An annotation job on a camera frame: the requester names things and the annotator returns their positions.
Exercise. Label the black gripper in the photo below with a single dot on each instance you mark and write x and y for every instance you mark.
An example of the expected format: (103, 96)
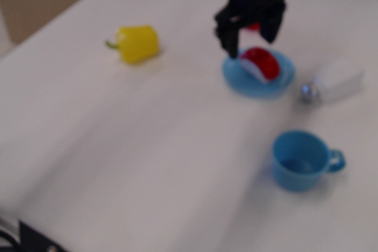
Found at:
(238, 14)

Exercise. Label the aluminium frame rail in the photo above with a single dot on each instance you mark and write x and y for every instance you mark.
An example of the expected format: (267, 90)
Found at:
(10, 226)

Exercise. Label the red toy ball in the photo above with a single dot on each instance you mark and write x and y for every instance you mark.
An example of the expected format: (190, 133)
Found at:
(253, 27)

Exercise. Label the light blue plate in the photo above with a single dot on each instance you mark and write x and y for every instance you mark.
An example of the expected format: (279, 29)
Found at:
(240, 81)

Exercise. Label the black corner bracket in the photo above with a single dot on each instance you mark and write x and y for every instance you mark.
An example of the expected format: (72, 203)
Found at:
(32, 240)

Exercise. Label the blue plastic cup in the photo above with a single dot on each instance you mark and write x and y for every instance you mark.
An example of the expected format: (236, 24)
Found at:
(300, 159)

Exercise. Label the white salt shaker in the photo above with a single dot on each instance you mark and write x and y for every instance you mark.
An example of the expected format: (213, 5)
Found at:
(333, 82)

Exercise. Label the red and white toy sushi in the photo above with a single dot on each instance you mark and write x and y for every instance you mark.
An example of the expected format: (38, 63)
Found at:
(260, 64)

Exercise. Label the yellow toy bell pepper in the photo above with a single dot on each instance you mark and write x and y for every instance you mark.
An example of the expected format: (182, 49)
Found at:
(135, 43)

